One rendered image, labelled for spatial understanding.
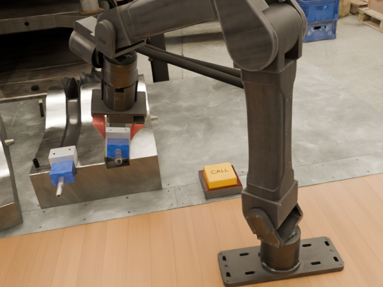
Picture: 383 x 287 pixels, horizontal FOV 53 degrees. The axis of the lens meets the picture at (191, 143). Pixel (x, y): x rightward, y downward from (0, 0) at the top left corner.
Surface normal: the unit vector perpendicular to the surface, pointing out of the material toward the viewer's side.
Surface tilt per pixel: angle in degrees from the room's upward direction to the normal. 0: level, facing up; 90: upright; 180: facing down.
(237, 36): 90
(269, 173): 82
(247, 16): 90
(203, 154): 0
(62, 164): 0
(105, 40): 90
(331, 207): 0
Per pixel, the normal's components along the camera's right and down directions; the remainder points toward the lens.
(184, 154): -0.07, -0.85
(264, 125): -0.56, 0.47
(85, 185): 0.17, 0.50
